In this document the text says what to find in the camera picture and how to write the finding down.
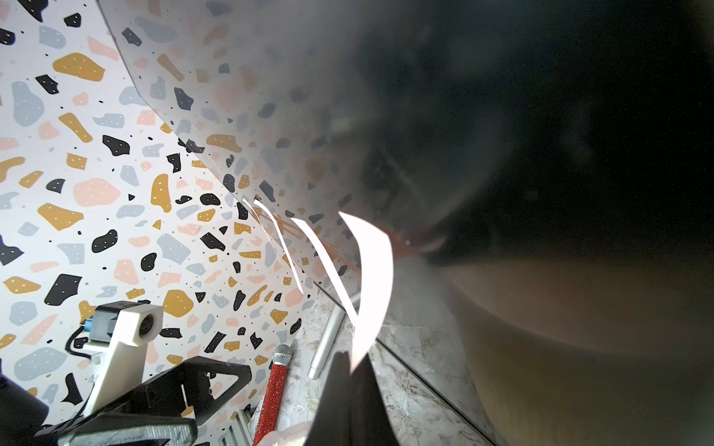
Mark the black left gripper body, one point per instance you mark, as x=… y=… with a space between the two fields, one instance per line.
x=118 y=427

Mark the white lined waste bin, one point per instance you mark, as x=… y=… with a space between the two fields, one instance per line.
x=585 y=353

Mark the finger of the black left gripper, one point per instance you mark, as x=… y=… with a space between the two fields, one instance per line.
x=188 y=385

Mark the red glitter microphone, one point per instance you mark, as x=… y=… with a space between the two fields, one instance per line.
x=274 y=392

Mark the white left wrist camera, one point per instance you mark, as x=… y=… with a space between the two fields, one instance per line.
x=119 y=337

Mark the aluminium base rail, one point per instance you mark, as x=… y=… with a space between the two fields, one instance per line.
x=238 y=432

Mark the black monitor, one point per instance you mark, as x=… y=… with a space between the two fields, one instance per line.
x=475 y=129

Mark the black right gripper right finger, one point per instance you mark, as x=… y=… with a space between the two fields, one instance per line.
x=371 y=424

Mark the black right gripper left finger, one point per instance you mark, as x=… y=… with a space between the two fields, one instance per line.
x=332 y=423

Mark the silver microphone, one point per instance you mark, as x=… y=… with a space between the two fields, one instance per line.
x=326 y=321

